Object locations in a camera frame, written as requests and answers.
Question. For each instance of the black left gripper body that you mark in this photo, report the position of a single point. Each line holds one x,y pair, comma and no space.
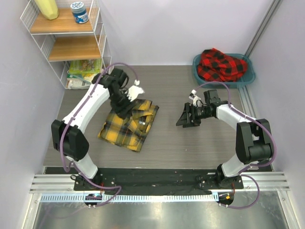
121,104

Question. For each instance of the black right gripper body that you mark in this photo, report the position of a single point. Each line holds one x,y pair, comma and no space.
198,113

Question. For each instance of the yellow plaid long sleeve shirt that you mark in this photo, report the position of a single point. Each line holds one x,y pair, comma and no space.
132,131

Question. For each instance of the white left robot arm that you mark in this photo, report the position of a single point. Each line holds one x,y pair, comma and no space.
68,134

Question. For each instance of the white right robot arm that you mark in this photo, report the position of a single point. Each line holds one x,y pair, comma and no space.
253,143

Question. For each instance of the stack of books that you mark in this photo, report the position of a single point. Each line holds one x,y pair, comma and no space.
81,80

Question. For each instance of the red plaid long sleeve shirt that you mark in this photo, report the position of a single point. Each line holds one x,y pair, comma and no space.
215,65

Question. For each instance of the green picture book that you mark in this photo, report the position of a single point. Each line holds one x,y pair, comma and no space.
85,66

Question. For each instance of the teal plastic basket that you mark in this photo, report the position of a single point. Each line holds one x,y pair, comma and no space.
247,78

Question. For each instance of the blue lidded jar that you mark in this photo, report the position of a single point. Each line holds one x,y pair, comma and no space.
79,12

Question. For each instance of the yellow plastic bottle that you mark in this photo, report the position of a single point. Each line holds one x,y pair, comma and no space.
48,8

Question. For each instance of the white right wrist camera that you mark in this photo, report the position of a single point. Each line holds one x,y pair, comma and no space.
196,101

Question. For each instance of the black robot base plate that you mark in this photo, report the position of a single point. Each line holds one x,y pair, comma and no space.
158,182

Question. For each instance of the white wire shelf rack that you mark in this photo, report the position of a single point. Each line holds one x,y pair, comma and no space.
62,40

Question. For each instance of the white slotted cable duct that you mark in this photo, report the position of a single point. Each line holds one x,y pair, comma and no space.
90,198

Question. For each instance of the aluminium frame rail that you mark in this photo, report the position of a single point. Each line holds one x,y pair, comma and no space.
275,4

